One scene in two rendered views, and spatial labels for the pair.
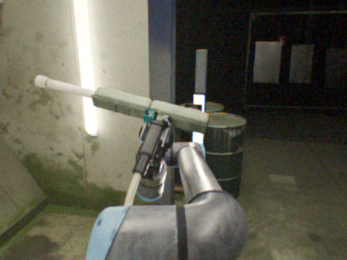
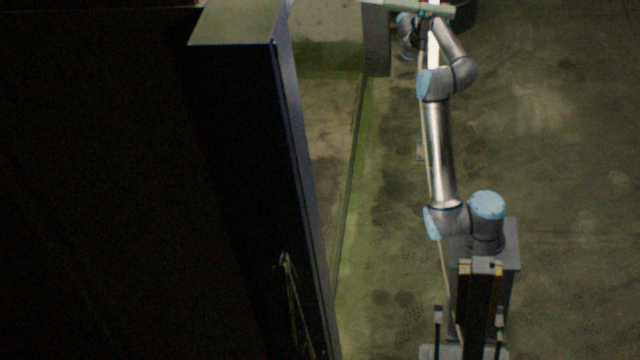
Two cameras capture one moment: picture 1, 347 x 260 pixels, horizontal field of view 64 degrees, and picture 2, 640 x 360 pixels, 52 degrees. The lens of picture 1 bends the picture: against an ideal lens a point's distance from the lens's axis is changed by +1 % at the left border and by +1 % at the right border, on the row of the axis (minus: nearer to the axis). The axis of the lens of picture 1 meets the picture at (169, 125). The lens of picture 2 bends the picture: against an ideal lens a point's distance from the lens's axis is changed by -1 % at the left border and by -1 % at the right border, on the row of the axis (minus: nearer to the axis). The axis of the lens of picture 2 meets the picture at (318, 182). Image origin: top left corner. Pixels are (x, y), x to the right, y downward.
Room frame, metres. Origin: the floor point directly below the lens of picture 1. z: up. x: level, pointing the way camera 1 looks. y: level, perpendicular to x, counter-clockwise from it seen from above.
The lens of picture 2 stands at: (-1.75, 0.51, 3.05)
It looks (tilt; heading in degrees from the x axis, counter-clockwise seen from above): 46 degrees down; 2
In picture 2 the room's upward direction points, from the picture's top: 9 degrees counter-clockwise
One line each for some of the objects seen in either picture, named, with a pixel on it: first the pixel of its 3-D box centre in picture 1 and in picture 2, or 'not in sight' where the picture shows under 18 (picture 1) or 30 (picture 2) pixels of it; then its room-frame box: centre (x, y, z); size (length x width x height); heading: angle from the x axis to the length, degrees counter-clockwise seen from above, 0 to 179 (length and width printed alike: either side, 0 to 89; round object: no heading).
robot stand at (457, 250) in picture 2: not in sight; (479, 282); (0.09, -0.13, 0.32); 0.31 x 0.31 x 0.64; 78
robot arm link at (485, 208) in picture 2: not in sight; (484, 214); (0.09, -0.12, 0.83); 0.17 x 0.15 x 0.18; 91
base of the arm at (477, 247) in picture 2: not in sight; (484, 234); (0.09, -0.13, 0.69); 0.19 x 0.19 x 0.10
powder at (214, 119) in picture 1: (218, 121); not in sight; (2.87, -0.54, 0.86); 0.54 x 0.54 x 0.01
